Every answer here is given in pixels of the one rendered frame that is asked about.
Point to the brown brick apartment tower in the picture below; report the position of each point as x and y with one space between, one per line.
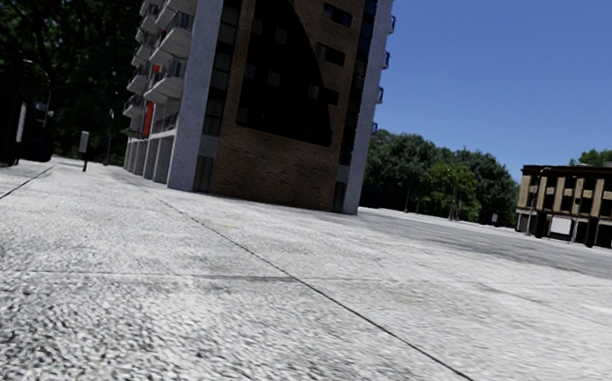
290 66

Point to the grey street lamp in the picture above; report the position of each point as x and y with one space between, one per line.
109 133
534 198

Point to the tan and dark low building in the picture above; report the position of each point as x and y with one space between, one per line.
583 203

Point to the sign on a post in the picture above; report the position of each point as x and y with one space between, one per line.
84 143

